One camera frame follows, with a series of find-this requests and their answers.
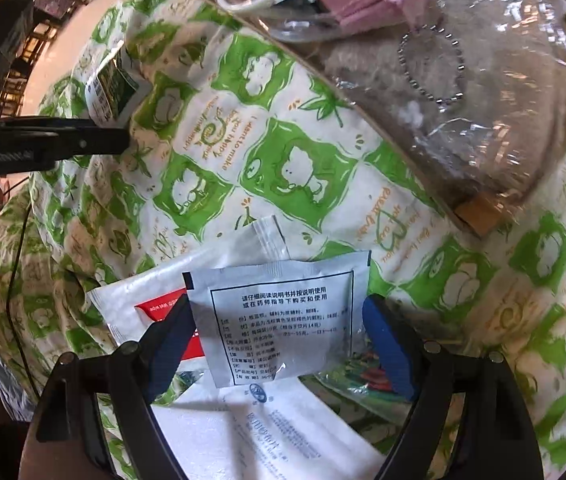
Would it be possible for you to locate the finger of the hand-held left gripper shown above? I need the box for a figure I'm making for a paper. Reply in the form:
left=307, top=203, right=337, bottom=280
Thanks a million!
left=0, top=116, right=132, bottom=159

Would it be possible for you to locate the silver sachet black print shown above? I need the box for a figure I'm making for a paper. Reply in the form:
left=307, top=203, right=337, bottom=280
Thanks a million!
left=182, top=251, right=372, bottom=389

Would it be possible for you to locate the white packet red label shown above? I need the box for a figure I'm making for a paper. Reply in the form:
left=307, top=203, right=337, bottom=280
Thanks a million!
left=87, top=215, right=291, bottom=362

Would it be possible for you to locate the dark wooden furniture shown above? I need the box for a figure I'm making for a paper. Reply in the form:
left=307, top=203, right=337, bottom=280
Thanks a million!
left=0, top=0, right=154, bottom=126

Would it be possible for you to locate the white packet blue print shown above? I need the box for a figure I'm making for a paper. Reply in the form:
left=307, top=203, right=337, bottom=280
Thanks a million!
left=153, top=379, right=390, bottom=480

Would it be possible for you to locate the small green sachet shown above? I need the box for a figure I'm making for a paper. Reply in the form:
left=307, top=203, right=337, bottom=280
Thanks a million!
left=84, top=50, right=152, bottom=124

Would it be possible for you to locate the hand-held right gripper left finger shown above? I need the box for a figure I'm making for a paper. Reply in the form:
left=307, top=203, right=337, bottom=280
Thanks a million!
left=28, top=300, right=199, bottom=480

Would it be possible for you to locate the green patterned blanket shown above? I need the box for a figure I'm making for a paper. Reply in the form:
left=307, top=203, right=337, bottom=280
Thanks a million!
left=0, top=0, right=566, bottom=480

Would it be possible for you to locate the colourful green packet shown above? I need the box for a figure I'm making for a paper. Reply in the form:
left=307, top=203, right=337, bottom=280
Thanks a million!
left=313, top=355, right=405, bottom=412

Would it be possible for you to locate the beige plush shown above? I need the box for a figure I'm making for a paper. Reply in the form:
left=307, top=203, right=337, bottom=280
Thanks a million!
left=258, top=0, right=566, bottom=212

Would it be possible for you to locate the shallow cardboard tray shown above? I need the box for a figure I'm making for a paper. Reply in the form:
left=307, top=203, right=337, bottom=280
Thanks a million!
left=136, top=0, right=566, bottom=239

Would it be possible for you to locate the pink cloth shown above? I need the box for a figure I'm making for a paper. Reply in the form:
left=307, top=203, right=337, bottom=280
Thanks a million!
left=315, top=0, right=432, bottom=29

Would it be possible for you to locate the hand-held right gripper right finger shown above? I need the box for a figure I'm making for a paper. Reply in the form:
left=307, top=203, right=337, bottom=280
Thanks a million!
left=362, top=294, right=546, bottom=480

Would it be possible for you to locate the black cable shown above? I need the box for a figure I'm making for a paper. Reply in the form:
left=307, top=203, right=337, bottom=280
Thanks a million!
left=5, top=180, right=45, bottom=397

